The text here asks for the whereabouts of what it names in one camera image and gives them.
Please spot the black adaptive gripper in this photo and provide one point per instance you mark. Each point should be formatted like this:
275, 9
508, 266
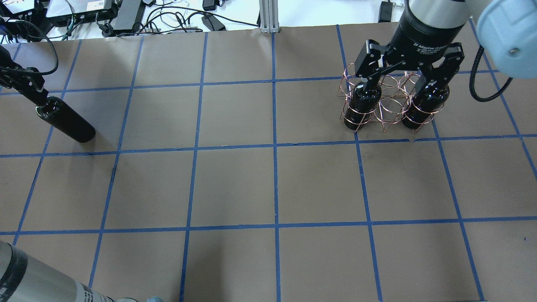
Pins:
423, 37

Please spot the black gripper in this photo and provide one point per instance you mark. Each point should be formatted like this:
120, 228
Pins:
26, 85

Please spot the dark wine bottle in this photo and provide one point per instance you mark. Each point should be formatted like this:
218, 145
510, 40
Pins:
58, 114

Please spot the dark wine bottle front basket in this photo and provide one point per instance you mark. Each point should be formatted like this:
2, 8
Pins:
424, 105

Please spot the dark wine bottle basket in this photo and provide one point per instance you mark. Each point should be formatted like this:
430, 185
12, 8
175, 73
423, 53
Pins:
364, 100
424, 105

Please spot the dark wine bottle rear basket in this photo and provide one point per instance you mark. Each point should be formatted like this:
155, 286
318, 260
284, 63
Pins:
364, 100

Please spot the black power adapter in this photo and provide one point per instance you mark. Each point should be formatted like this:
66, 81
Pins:
385, 11

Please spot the brown paper mat blue grid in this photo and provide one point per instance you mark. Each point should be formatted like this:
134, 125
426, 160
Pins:
220, 171

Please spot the copper wire wine basket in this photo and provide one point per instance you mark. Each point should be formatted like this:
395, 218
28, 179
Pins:
397, 92

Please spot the aluminium frame post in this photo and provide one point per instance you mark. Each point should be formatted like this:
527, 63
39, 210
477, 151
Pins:
269, 18

